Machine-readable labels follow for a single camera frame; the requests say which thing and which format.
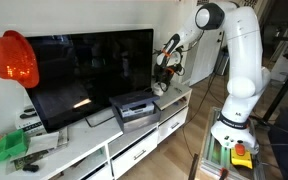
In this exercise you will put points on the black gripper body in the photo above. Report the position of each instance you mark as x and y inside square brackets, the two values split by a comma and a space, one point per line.
[164, 74]

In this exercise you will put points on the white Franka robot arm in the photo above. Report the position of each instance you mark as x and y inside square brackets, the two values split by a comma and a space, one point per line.
[244, 50]

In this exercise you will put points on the grey device inside box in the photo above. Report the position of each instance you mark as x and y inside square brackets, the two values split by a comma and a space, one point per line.
[137, 109]

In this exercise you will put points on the small dark round object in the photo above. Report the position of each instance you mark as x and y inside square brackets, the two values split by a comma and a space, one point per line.
[147, 89]

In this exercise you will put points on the green plant in black pot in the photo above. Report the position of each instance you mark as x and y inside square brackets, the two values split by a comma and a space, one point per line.
[181, 63]

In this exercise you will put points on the white door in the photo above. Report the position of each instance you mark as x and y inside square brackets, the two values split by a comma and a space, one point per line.
[205, 66]

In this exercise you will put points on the grey printer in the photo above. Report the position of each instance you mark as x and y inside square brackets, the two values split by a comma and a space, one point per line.
[139, 123]

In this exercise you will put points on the grey trash can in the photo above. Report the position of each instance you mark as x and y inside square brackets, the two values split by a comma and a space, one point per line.
[221, 63]

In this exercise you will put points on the black flat screen television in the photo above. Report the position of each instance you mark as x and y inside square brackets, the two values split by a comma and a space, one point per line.
[90, 73]

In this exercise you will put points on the white tv cabinet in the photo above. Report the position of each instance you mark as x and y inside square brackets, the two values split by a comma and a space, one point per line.
[84, 140]

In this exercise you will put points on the yellow emergency stop box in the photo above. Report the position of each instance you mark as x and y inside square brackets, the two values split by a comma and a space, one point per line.
[241, 160]

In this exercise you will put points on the printed magazine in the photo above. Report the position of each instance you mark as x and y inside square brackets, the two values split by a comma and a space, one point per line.
[62, 136]

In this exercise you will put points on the black tripod stand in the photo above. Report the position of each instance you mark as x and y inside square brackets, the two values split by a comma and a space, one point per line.
[285, 90]

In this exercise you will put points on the white paper bag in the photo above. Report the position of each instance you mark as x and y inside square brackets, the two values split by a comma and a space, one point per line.
[44, 141]

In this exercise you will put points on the black remote control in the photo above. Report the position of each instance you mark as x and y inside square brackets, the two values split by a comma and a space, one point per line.
[29, 109]

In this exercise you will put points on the white device box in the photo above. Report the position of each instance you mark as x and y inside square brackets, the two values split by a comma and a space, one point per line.
[29, 125]

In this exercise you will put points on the dark blue chair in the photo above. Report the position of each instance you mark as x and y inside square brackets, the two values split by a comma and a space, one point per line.
[287, 150]

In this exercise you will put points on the small black object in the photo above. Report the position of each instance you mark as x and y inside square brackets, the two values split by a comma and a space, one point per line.
[30, 167]

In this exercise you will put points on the green plastic bin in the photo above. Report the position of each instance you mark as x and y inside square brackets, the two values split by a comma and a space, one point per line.
[10, 146]

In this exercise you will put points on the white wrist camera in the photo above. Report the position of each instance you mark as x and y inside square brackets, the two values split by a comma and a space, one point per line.
[174, 60]

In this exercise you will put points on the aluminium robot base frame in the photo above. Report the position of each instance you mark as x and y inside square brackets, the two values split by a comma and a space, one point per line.
[214, 156]

